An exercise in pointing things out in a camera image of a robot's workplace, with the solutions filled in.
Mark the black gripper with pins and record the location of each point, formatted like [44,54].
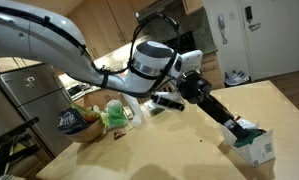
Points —
[196,90]

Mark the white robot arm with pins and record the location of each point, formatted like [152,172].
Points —
[37,34]

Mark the white tea box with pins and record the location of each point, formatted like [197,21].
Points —
[256,151]

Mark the green foil tea pouch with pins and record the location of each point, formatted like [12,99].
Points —
[250,137]

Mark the pair of sneakers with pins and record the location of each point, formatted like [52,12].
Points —
[237,78]

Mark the small brown snack packet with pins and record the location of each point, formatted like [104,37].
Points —
[119,133]

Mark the green plastic bag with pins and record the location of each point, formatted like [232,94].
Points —
[113,115]

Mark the wooden bowl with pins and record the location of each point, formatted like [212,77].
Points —
[90,133]

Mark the blue and green snack bag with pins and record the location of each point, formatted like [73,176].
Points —
[76,118]

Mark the stainless steel refrigerator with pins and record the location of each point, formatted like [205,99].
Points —
[37,92]

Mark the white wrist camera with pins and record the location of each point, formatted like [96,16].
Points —
[167,100]

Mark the wall phone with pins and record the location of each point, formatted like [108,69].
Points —
[221,25]

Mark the black door handle lock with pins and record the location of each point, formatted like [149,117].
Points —
[249,17]

